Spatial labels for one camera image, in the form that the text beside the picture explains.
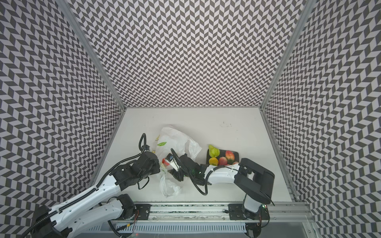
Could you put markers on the white vent grille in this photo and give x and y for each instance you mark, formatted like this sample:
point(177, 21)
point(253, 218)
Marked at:
point(184, 228)

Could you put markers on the yellow lemon with leaves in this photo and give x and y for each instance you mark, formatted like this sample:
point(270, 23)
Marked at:
point(213, 161)

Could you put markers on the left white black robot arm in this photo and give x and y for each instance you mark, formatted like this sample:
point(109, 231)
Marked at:
point(99, 203)

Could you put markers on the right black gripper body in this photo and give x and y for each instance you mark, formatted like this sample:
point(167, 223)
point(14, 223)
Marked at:
point(180, 174)

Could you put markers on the black square tray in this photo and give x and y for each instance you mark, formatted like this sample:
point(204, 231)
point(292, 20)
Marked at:
point(237, 157)

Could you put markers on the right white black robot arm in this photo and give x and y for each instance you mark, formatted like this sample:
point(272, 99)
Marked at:
point(253, 179)

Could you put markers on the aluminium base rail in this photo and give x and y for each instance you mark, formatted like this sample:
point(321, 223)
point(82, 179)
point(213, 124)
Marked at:
point(214, 212)

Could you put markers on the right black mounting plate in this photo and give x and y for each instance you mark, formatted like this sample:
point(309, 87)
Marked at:
point(236, 211)

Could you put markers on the white plastic bag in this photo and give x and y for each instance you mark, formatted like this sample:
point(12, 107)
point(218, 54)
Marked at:
point(177, 143)

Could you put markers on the red apple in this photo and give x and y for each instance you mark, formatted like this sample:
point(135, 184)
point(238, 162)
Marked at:
point(229, 155)

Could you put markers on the green pear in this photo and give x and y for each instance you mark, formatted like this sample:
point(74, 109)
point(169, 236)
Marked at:
point(213, 151)

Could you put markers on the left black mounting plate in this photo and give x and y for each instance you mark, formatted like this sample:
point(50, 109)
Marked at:
point(141, 212)

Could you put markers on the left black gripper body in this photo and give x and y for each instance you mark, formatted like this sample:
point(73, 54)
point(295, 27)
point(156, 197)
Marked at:
point(155, 169)

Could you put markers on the red strawberry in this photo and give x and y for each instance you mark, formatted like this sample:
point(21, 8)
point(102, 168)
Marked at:
point(222, 161)

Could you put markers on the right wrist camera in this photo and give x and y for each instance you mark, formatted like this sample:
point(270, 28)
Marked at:
point(172, 163)

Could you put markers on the black mounting plate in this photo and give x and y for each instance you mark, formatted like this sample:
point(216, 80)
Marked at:
point(236, 211)
point(141, 212)

